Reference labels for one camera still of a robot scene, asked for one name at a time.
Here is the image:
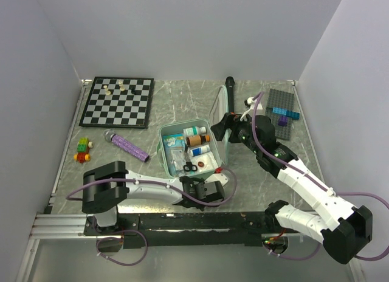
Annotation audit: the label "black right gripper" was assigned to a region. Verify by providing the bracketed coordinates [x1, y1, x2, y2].
[211, 112, 262, 155]

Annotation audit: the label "brown orange-cap bottle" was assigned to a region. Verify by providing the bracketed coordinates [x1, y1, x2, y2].
[186, 134, 210, 147]

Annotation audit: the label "white green medicine bottle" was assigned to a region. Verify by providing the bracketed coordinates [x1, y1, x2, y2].
[183, 126, 207, 137]

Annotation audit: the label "white gauze packet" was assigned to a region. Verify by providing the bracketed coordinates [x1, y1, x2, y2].
[192, 151, 219, 173]

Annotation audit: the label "white blue bandage roll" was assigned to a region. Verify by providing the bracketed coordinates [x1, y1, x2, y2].
[188, 145, 210, 157]

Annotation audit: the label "small black scissors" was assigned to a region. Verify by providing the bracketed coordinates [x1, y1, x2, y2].
[183, 145, 198, 173]

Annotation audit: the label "mint green medicine case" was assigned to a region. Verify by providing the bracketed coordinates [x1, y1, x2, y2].
[157, 85, 229, 177]

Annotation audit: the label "blue cotton swab pack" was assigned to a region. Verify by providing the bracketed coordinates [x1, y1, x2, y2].
[162, 133, 185, 160]

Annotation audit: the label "clear alcohol pad packets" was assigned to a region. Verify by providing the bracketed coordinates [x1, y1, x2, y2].
[170, 150, 185, 176]

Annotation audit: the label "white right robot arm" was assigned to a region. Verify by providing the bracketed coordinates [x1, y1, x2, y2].
[211, 113, 373, 264]

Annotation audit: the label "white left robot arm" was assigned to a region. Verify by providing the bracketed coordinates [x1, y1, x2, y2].
[81, 161, 229, 235]

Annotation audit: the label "black flashlight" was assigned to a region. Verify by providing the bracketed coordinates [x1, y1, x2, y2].
[225, 76, 235, 112]

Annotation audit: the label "purple lego brick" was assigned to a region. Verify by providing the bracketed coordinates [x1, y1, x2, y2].
[277, 115, 288, 127]

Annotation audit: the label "grey lego baseplate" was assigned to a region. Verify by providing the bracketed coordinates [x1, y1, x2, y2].
[265, 89, 300, 140]

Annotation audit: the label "blue lego bricks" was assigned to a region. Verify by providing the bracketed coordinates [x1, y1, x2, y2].
[272, 107, 300, 120]

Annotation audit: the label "cream chess piece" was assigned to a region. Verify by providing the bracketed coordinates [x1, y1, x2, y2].
[119, 81, 125, 91]

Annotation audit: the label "black white chessboard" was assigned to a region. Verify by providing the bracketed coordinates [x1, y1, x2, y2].
[79, 77, 154, 129]

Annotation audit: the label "purple glitter microphone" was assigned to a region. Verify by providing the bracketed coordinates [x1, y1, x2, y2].
[103, 129, 150, 162]

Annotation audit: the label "cream chess pawn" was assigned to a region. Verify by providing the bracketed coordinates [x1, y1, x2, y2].
[103, 85, 112, 95]

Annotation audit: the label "red yellow toy car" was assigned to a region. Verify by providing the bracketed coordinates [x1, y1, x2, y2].
[74, 141, 94, 163]

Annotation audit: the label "green lego block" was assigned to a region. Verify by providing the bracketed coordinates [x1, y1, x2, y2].
[77, 137, 89, 153]

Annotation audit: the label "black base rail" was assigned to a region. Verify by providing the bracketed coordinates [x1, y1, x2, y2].
[83, 211, 295, 249]

